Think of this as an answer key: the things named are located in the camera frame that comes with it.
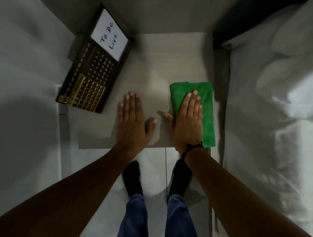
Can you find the blue jeans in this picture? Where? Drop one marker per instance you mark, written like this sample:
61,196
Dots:
133,214

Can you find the person's left middle finger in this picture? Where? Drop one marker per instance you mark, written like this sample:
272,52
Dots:
132,105

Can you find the person's left forearm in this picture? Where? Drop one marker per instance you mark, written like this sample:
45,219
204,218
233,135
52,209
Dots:
68,195

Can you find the black sock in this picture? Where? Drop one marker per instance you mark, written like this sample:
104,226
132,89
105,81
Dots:
133,178
179,178

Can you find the green microfibre cloth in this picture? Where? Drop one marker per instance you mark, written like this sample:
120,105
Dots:
207,114

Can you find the small gold month slider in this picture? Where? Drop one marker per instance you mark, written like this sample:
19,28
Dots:
63,99

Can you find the white bed duvet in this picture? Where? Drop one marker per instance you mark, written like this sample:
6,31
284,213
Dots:
264,146

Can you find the person's left little finger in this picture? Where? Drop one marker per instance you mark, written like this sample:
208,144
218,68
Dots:
121,111

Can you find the black perpetual calendar board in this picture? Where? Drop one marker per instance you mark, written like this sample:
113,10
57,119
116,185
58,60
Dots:
80,68

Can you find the person's right middle finger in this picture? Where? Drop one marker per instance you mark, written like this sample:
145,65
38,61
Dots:
193,102

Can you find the white handwritten note paper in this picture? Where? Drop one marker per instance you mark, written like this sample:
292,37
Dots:
110,35

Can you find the person's right thumb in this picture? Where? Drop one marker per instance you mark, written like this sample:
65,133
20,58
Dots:
169,119

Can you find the person's right forearm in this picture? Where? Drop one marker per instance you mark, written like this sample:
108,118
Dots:
234,195

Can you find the person's right hand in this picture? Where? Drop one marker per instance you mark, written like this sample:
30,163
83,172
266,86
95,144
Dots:
189,127

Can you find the person's left thumb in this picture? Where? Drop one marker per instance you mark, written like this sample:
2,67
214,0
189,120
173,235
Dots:
152,125

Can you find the gold grid date frame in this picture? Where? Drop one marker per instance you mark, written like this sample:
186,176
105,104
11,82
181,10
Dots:
85,94

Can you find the white pillow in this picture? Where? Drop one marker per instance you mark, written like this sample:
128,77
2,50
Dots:
281,26

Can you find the person's left hand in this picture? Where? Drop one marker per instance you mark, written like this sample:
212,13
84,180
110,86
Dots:
130,127

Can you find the person's right little finger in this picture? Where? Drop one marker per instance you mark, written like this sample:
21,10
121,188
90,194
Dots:
201,112

